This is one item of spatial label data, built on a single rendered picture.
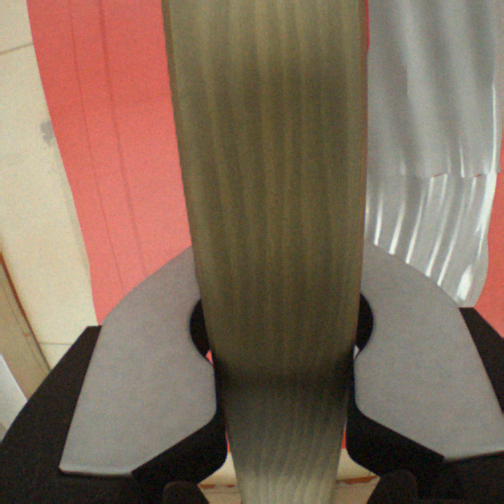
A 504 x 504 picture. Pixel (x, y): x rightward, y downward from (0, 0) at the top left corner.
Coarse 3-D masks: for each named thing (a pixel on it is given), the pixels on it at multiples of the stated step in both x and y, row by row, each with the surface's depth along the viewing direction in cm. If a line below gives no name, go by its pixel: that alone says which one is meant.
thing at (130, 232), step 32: (96, 192) 18; (128, 192) 18; (160, 192) 18; (96, 224) 19; (128, 224) 19; (160, 224) 19; (96, 256) 19; (128, 256) 19; (160, 256) 19; (96, 288) 20; (128, 288) 20
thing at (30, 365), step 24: (0, 264) 19; (0, 288) 19; (0, 312) 19; (24, 312) 21; (0, 336) 19; (24, 336) 21; (0, 360) 19; (24, 360) 21; (0, 384) 20; (24, 384) 20; (0, 408) 21; (336, 480) 30; (360, 480) 29
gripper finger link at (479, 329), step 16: (464, 320) 8; (480, 320) 8; (480, 336) 7; (496, 336) 7; (480, 352) 7; (496, 352) 7; (496, 368) 7; (496, 384) 6; (448, 464) 5; (464, 464) 5; (480, 464) 5; (496, 464) 5; (448, 480) 5; (464, 480) 5; (480, 480) 5; (496, 480) 5; (432, 496) 6; (448, 496) 5; (464, 496) 5; (480, 496) 4; (496, 496) 4
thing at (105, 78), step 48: (48, 0) 13; (96, 0) 14; (144, 0) 14; (48, 48) 14; (96, 48) 15; (144, 48) 15; (48, 96) 16; (96, 96) 16; (144, 96) 16; (96, 144) 17; (144, 144) 17
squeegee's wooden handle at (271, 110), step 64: (192, 0) 5; (256, 0) 5; (320, 0) 5; (192, 64) 5; (256, 64) 5; (320, 64) 5; (192, 128) 6; (256, 128) 6; (320, 128) 6; (192, 192) 6; (256, 192) 6; (320, 192) 6; (256, 256) 7; (320, 256) 7; (256, 320) 7; (320, 320) 7; (256, 384) 8; (320, 384) 8; (256, 448) 9; (320, 448) 9
